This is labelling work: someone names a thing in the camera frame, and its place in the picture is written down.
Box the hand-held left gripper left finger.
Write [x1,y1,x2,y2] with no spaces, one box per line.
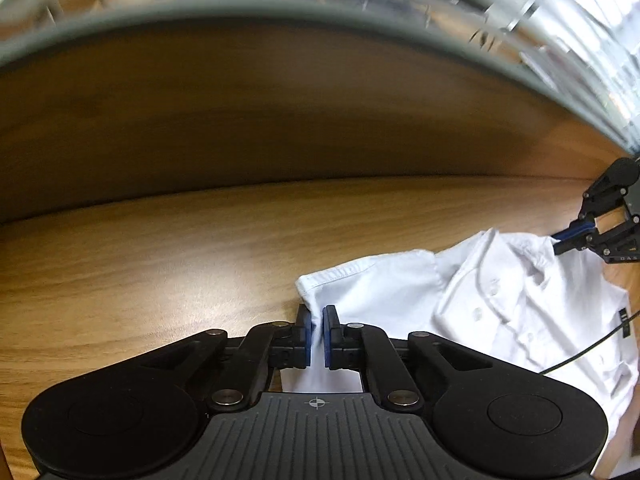
[142,305,314,408]

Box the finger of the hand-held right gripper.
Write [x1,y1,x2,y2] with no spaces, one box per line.
[553,212,640,257]
[551,157,640,242]

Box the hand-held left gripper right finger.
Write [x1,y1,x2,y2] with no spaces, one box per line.
[322,305,492,410]

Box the white button-up shirt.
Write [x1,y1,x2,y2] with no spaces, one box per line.
[280,228,640,480]

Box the thin black cable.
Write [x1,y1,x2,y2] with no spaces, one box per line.
[541,311,640,375]

